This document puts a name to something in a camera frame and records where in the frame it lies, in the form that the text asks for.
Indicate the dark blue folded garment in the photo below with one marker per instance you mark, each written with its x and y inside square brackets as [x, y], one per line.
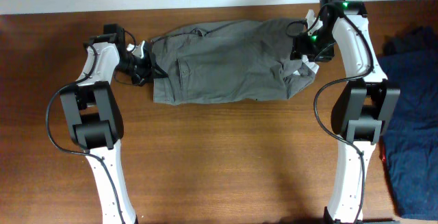
[410, 142]

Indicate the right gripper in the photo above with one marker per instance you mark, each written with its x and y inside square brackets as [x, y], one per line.
[300, 46]

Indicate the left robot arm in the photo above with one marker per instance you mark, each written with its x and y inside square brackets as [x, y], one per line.
[94, 121]

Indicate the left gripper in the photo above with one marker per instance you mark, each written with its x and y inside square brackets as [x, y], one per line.
[149, 75]

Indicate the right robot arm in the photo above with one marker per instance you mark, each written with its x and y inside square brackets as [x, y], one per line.
[362, 113]

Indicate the grey shorts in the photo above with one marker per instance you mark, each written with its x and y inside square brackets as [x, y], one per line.
[230, 61]

